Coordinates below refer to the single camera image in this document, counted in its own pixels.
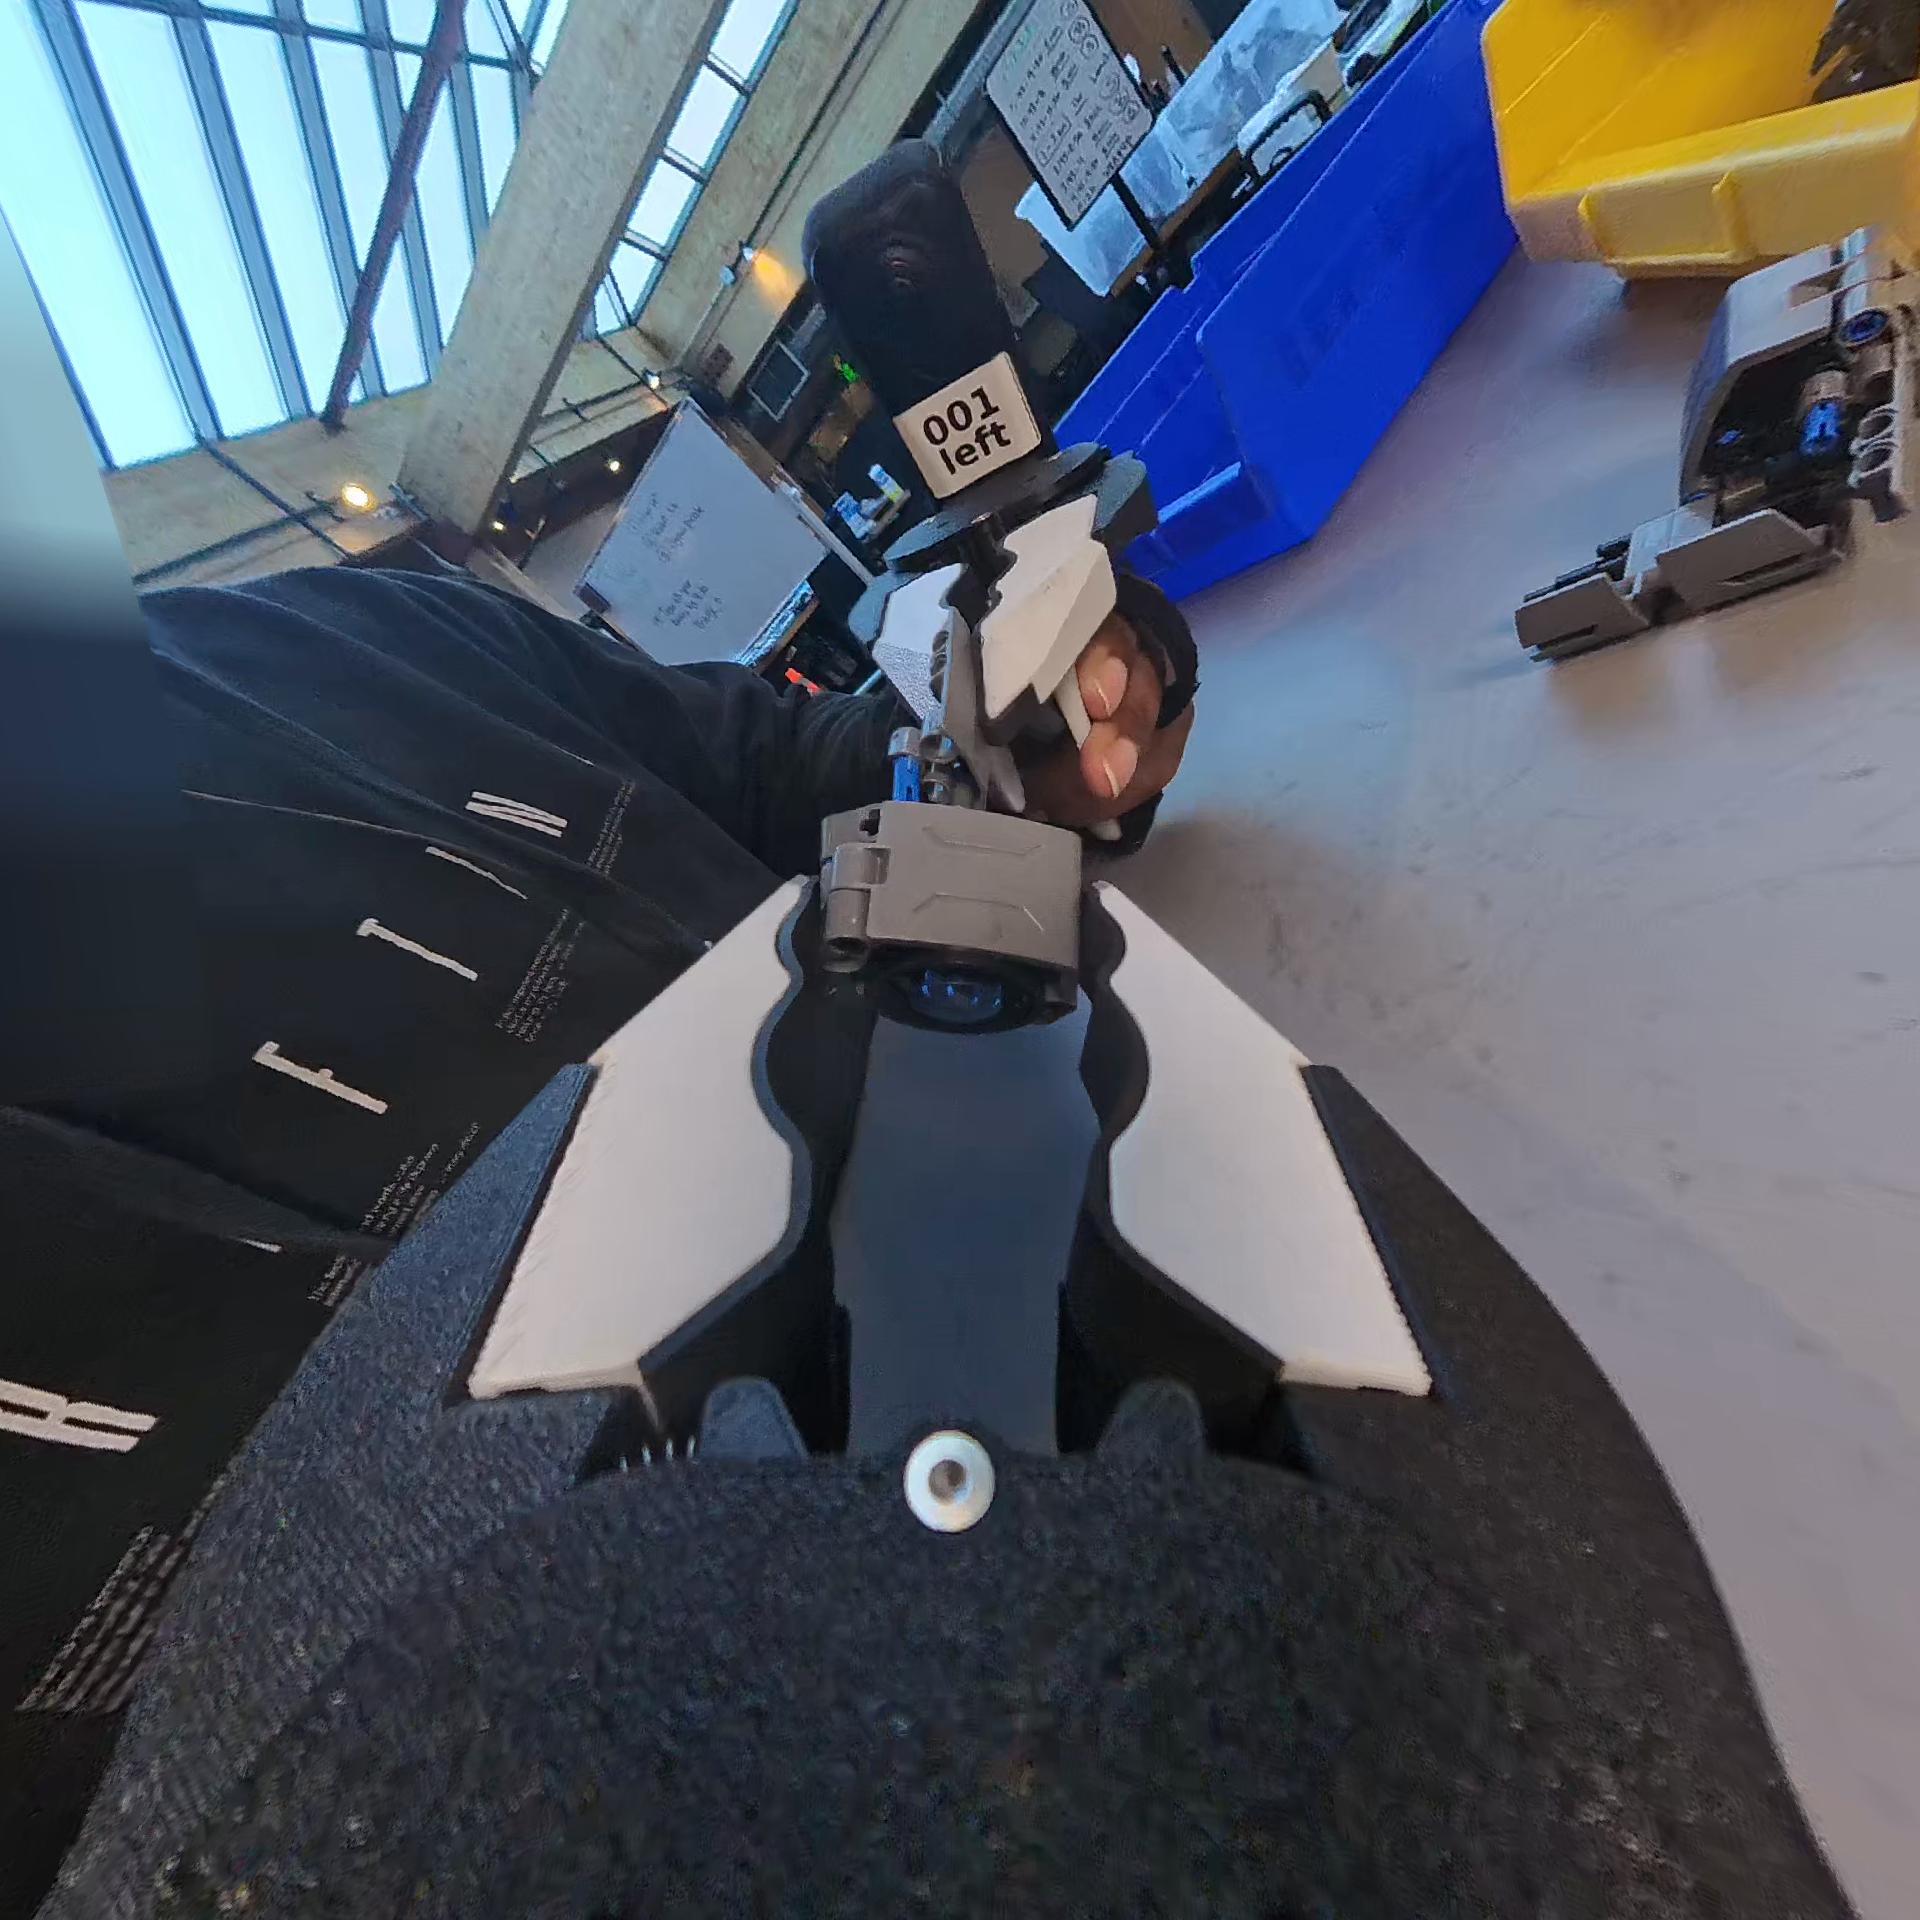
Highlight blue plastic bin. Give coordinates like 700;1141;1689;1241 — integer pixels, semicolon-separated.
1058;0;1524;604

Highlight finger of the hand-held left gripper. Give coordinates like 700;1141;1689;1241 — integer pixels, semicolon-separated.
970;492;1126;749
868;575;960;703

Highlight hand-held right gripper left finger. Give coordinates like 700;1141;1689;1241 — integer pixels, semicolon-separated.
461;880;827;1426

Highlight grey desk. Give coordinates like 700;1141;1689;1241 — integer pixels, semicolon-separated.
1039;241;1920;1920

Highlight yellow plastic bin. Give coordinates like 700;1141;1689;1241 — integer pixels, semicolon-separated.
1481;0;1920;279

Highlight person's left hand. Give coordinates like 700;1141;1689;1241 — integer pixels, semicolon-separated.
1020;575;1207;862

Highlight grey brick wheel assembly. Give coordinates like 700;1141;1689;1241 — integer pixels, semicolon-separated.
819;799;1091;1036

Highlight tall glass window wall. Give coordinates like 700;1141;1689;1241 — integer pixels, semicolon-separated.
0;0;801;466

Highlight person's black hoodie torso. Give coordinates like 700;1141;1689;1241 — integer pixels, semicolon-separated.
0;551;819;1879

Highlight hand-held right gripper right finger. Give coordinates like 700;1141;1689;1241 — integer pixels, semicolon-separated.
1068;880;1437;1431

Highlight handwritten whiteboard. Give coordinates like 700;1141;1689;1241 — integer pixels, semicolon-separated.
982;0;1156;228

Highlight white easel board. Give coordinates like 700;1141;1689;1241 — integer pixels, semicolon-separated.
573;393;827;667

